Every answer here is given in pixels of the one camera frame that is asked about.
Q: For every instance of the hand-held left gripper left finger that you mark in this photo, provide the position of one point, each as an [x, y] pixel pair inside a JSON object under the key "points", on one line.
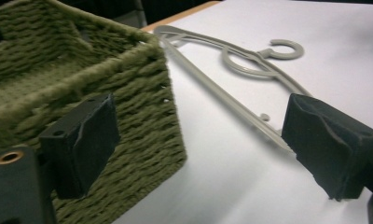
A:
{"points": [[82, 146]]}

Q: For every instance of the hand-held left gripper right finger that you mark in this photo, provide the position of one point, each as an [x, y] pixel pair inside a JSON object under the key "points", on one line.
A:
{"points": [[327, 140]]}

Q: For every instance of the grey plastic clothes hanger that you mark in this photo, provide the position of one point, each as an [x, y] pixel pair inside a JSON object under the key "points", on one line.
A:
{"points": [[225, 93]]}

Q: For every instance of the green woven basket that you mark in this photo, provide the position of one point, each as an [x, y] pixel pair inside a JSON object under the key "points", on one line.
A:
{"points": [[138, 93]]}

